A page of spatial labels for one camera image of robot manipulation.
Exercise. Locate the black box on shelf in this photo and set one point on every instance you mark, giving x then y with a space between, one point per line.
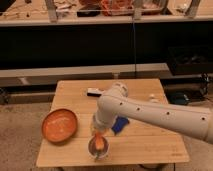
190 60

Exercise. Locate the long shelf bench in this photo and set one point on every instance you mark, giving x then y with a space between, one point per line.
48 76

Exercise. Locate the orange round bowl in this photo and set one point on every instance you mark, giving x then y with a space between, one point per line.
59 125

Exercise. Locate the blue cloth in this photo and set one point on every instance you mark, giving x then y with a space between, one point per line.
120 123

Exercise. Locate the small white object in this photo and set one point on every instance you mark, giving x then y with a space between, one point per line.
152 98

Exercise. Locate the black and white remote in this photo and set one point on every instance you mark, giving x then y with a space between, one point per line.
94 92

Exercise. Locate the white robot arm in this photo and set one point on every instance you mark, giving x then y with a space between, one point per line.
194 122

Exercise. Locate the orange pepper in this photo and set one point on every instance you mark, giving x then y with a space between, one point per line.
99 143

